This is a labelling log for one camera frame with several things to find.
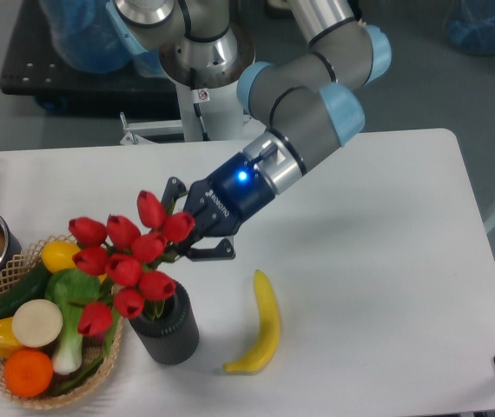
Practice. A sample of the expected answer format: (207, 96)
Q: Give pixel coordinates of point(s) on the blue plastic bag on cart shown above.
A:
(83, 35)

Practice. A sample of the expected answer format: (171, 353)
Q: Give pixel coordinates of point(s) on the woven wicker basket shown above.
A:
(93, 352)

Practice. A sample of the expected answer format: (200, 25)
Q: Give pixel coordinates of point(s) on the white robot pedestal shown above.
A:
(205, 76)

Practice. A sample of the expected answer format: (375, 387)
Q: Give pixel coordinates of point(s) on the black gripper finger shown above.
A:
(223, 251)
(174, 190)

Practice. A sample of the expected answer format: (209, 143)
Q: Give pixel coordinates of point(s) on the dark grey ribbed vase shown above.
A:
(174, 337)

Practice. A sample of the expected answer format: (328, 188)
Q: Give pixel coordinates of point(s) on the yellow squash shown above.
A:
(60, 255)

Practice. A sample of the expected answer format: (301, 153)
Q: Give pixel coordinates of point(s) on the orange fruit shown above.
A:
(28, 373)

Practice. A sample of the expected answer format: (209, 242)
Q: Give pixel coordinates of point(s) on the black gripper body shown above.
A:
(226, 198)

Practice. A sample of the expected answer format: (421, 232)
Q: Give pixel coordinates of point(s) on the yellow banana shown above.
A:
(262, 351)

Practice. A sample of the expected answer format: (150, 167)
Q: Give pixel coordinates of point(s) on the green bok choy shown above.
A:
(65, 287)

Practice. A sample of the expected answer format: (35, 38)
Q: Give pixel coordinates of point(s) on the yellow bell pepper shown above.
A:
(9, 344)

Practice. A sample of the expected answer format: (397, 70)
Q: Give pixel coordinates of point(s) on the dark green cucumber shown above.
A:
(30, 287)

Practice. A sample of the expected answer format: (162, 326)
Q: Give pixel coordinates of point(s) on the red tulip bouquet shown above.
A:
(134, 283)

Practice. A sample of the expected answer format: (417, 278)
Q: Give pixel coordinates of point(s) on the green bean pod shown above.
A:
(77, 380)

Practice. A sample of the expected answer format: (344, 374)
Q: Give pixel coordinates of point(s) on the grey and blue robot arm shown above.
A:
(307, 107)

